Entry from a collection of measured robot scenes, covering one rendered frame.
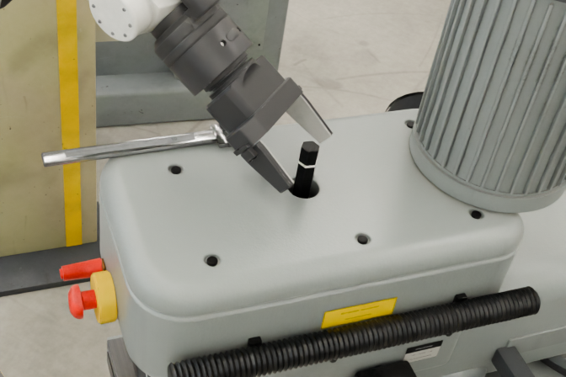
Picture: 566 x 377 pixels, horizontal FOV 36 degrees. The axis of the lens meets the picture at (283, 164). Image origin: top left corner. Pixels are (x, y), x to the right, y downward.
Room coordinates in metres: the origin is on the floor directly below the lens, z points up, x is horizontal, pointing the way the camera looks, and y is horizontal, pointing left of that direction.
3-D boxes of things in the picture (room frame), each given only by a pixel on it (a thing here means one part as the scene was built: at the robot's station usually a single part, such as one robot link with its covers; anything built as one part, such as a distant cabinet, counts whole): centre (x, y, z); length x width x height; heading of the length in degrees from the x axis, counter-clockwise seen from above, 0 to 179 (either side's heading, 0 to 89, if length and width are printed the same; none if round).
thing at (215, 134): (0.77, 0.16, 1.89); 0.24 x 0.04 x 0.01; 118
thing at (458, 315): (0.63, -0.12, 1.79); 0.45 x 0.04 x 0.04; 117
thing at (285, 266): (0.76, -0.04, 1.81); 0.47 x 0.26 x 0.16; 117
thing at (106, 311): (0.64, 0.18, 1.76); 0.06 x 0.02 x 0.06; 27
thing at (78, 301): (0.63, 0.20, 1.76); 0.04 x 0.03 x 0.04; 27
